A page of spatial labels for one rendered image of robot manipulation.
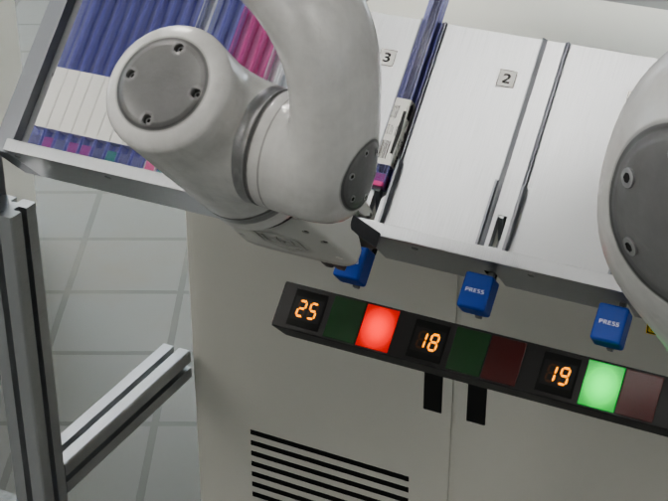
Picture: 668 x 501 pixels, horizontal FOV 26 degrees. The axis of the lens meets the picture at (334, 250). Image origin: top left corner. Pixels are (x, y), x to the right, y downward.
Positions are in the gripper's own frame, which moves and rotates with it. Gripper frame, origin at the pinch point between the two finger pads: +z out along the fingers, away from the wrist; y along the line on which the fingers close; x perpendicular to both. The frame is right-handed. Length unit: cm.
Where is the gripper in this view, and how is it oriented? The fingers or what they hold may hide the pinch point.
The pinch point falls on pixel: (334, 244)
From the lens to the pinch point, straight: 115.2
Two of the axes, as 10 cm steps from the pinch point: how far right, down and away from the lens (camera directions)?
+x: 3.1, -9.3, 2.0
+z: 3.3, 3.0, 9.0
